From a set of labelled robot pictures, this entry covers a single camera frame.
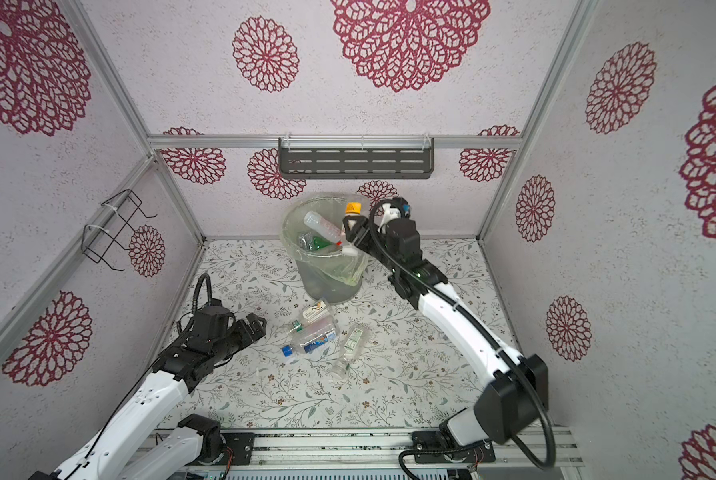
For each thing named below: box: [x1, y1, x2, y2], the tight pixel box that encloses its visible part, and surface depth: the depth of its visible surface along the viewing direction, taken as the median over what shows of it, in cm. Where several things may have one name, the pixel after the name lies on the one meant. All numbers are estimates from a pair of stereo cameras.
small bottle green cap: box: [291, 298, 331, 333], surface depth 95 cm
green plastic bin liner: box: [280, 192, 369, 285], surface depth 94 cm
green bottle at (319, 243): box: [313, 236, 335, 250], surface depth 102 cm
